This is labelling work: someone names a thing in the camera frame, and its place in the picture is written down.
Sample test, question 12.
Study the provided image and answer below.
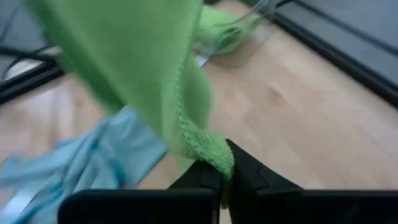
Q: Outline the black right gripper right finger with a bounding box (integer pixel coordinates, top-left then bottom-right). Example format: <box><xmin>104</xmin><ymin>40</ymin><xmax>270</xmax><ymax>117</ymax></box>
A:
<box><xmin>226</xmin><ymin>139</ymin><xmax>398</xmax><ymax>224</ymax></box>

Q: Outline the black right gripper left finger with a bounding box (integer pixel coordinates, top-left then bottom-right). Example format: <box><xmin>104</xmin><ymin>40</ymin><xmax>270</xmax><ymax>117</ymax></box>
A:
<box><xmin>57</xmin><ymin>160</ymin><xmax>221</xmax><ymax>224</ymax></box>

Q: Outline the clear plastic bin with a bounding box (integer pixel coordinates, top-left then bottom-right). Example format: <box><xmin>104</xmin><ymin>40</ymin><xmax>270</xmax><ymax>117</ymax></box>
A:
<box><xmin>198</xmin><ymin>0</ymin><xmax>282</xmax><ymax>70</ymax></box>

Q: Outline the black metal table frame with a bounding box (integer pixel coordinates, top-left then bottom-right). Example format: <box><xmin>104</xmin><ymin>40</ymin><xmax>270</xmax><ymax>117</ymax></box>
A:
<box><xmin>0</xmin><ymin>0</ymin><xmax>398</xmax><ymax>108</ymax></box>

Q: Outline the silver left base bracket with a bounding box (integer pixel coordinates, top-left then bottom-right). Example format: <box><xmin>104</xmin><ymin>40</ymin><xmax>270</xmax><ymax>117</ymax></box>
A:
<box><xmin>4</xmin><ymin>46</ymin><xmax>62</xmax><ymax>80</ymax></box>

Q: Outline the black left arm base cable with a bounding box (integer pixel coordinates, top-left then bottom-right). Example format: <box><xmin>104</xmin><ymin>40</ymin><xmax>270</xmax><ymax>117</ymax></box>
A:
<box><xmin>0</xmin><ymin>6</ymin><xmax>52</xmax><ymax>63</ymax></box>

